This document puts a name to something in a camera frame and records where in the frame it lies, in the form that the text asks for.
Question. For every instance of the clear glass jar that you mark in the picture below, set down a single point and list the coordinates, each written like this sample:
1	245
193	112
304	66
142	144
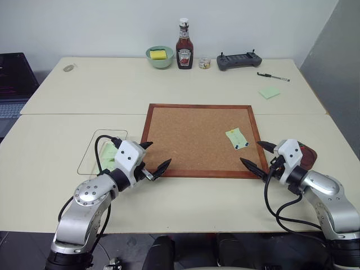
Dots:
204	63

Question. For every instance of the green paper note with writing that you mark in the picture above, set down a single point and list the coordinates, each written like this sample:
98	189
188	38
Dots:
236	137

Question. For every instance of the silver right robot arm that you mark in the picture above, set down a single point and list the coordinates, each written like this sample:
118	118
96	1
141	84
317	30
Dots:
332	202

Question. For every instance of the dark rounded shape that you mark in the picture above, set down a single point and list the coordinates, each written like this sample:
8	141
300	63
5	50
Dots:
157	253
233	251

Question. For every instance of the clear plastic tray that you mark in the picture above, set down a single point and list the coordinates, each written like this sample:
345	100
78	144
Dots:
90	152

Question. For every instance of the yellow sponge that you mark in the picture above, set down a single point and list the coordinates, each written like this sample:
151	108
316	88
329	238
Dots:
158	54

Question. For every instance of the gray handheld controller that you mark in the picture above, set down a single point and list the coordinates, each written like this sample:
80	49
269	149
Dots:
239	62

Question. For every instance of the black and silver pen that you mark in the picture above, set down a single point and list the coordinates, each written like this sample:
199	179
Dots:
271	76

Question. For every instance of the Heinz ketchup bottle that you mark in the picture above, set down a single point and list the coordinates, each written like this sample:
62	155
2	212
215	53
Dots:
184	50

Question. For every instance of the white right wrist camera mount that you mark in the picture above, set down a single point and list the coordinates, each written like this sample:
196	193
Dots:
291	157

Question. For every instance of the brown wooden tray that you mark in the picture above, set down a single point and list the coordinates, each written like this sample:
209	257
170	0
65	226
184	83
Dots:
308	157

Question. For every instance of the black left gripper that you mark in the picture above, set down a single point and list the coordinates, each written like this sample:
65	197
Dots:
143	172

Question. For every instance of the green sticky note pad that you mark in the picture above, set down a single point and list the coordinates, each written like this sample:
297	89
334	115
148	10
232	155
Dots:
269	93

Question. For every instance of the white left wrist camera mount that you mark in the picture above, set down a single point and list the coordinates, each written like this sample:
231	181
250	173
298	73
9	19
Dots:
128	157

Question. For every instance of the gray partition panel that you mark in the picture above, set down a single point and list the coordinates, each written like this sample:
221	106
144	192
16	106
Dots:
334	64

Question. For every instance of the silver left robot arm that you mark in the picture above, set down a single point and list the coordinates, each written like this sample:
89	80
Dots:
84	208

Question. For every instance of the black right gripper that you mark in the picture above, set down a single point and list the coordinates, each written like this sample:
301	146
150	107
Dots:
277	168

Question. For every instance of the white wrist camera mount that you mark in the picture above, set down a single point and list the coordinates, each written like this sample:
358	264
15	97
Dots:
128	157
291	157

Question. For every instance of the pale green bowl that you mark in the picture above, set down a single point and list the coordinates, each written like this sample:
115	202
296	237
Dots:
159	64

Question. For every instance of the dark laptop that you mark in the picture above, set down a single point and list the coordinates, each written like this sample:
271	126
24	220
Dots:
14	81

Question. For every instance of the cork board with wooden frame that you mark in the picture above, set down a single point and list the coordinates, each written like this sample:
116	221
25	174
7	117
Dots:
194	140

